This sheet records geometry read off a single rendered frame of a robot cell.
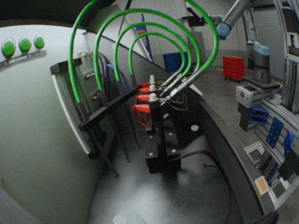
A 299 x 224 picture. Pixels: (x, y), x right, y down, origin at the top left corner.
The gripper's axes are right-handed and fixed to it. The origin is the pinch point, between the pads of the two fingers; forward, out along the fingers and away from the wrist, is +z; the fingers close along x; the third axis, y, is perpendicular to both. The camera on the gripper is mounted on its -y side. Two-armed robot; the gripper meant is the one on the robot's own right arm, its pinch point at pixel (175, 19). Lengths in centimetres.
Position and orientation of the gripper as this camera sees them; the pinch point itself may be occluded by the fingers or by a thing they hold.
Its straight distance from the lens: 97.2
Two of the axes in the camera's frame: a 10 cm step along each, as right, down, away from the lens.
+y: 2.4, 8.0, 5.5
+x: 3.5, -6.0, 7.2
